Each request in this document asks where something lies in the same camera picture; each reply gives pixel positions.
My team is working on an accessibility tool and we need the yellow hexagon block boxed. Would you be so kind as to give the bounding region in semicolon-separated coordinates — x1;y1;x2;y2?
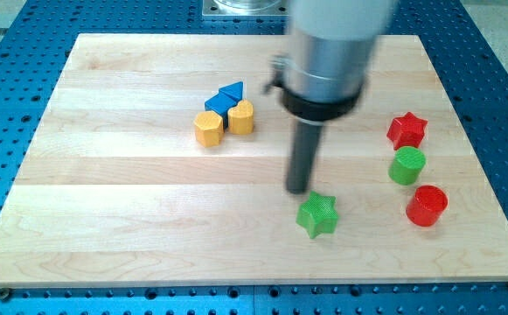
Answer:
193;110;224;147

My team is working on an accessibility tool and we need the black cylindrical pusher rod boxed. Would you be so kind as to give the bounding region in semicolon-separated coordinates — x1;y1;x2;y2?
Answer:
285;120;324;194

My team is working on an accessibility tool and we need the green cylinder block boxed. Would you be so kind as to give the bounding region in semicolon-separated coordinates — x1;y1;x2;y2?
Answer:
388;146;427;186

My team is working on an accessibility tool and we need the blue cube block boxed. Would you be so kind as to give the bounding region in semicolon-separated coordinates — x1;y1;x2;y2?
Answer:
204;93;237;129

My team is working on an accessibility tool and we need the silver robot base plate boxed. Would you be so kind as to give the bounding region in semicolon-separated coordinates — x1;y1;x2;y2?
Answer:
200;0;289;18

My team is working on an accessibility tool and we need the green star block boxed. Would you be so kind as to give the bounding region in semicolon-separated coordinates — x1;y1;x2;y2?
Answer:
296;191;339;239

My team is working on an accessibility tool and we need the red star block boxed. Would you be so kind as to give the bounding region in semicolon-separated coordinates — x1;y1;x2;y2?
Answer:
386;112;428;151

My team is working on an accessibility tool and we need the wooden board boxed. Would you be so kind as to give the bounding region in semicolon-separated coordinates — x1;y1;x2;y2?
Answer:
0;34;508;288

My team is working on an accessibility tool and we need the yellow heart block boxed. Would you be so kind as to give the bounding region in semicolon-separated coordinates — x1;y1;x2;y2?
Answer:
227;100;254;135

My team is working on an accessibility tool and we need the blue triangle block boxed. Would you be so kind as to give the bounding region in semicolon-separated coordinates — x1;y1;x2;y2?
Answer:
219;81;244;102

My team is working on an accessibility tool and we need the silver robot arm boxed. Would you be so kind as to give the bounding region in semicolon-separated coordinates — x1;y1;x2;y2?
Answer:
266;0;397;194

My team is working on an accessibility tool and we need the red cylinder block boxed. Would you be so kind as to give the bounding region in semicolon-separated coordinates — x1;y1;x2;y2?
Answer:
406;185;449;227

